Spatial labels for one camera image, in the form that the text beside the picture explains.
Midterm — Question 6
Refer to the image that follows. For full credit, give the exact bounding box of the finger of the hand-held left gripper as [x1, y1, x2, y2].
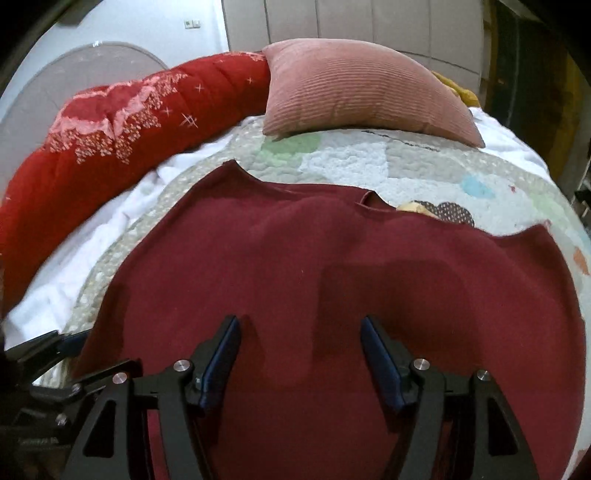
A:
[7, 331, 92, 370]
[28, 359, 141, 403]

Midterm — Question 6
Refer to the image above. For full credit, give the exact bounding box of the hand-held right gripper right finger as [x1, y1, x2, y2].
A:
[361, 316, 540, 480]

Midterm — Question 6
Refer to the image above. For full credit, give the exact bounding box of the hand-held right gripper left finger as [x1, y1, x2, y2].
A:
[67, 315, 242, 480]

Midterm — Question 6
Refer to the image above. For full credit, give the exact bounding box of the maroon sweatshirt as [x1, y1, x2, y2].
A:
[69, 159, 587, 480]

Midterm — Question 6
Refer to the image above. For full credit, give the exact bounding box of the red floral quilt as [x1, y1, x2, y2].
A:
[0, 52, 273, 315]

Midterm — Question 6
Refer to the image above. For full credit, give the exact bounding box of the patchwork quilted bedspread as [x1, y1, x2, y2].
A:
[60, 124, 591, 384]

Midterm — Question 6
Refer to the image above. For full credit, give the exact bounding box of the grey arched headboard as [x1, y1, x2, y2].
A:
[0, 41, 169, 195]

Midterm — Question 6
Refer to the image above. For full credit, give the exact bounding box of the yellow cloth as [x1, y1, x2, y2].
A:
[431, 70, 481, 108]

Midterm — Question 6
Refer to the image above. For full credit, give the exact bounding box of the beige panelled wardrobe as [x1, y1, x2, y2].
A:
[222, 0, 485, 75]

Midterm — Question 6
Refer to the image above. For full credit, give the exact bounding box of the pink corduroy pillow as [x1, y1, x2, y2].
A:
[261, 39, 486, 148]

